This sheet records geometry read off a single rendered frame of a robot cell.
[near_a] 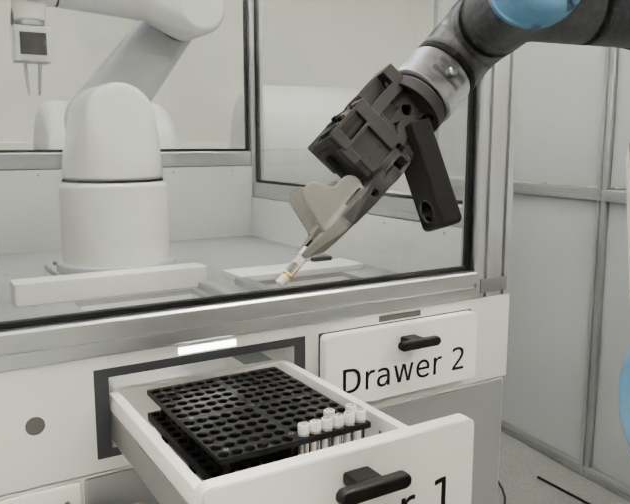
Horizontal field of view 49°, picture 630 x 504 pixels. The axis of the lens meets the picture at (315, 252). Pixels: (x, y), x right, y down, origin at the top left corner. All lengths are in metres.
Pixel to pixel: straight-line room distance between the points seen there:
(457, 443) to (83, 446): 0.45
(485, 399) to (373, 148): 0.65
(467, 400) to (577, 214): 1.55
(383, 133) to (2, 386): 0.50
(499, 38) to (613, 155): 1.85
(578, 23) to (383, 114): 0.20
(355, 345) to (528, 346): 1.95
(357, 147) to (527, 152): 2.19
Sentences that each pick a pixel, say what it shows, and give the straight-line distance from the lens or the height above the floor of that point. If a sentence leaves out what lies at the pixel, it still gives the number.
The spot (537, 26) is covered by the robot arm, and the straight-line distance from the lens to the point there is 0.71.
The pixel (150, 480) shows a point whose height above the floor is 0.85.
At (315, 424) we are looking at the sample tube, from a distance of 0.74.
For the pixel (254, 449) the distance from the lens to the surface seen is 0.72.
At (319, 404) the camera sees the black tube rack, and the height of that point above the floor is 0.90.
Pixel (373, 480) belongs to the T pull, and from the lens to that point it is 0.63.
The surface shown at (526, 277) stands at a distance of 2.88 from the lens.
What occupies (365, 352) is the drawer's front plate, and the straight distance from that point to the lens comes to 1.03.
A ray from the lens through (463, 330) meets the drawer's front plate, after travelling 1.15.
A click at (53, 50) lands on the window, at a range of 0.86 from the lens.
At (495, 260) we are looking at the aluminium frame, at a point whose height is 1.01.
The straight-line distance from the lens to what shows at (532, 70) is 2.86.
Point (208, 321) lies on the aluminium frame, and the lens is 0.92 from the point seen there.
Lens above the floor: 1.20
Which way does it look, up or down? 9 degrees down
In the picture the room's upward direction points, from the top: straight up
